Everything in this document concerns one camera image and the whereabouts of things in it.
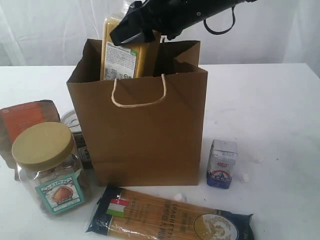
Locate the brown paper bag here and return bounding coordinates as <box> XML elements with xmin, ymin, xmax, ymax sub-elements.
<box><xmin>66</xmin><ymin>39</ymin><xmax>208</xmax><ymax>187</ymax></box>

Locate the yellow grain bottle white cap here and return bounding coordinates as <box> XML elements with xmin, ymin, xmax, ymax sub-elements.
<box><xmin>99</xmin><ymin>0</ymin><xmax>161</xmax><ymax>81</ymax></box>

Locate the white blue milk carton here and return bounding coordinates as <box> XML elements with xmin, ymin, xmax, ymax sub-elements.
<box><xmin>206</xmin><ymin>139</ymin><xmax>238</xmax><ymax>189</ymax></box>

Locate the clear nut jar tan lid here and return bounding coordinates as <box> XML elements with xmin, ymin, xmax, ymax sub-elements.
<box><xmin>11</xmin><ymin>122</ymin><xmax>91</xmax><ymax>216</ymax></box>

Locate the white marshmallow far right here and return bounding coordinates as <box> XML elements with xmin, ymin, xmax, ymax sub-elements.
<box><xmin>253</xmin><ymin>155</ymin><xmax>264</xmax><ymax>164</ymax></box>

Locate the spaghetti packet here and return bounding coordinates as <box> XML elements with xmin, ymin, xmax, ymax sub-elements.
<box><xmin>87</xmin><ymin>185</ymin><xmax>254</xmax><ymax>240</ymax></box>

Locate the white marshmallow near spaghetti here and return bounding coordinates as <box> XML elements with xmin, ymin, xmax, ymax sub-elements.
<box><xmin>173</xmin><ymin>193</ymin><xmax>187</xmax><ymax>203</ymax></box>

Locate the dark jar silver pull lid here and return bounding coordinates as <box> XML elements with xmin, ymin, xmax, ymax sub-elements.
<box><xmin>60</xmin><ymin>109</ymin><xmax>93</xmax><ymax>169</ymax></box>

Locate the white marshmallow right of carton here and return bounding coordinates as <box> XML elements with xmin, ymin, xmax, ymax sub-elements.
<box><xmin>241</xmin><ymin>173</ymin><xmax>250</xmax><ymax>183</ymax></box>

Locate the brown pouch orange label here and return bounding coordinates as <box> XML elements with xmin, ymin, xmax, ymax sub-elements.
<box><xmin>0</xmin><ymin>99</ymin><xmax>61</xmax><ymax>181</ymax></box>

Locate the black cable loop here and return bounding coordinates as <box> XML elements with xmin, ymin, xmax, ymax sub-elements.
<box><xmin>202</xmin><ymin>5</ymin><xmax>236</xmax><ymax>34</ymax></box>

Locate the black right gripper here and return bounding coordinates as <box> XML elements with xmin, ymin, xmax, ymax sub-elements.
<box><xmin>110</xmin><ymin>0</ymin><xmax>244</xmax><ymax>46</ymax></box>

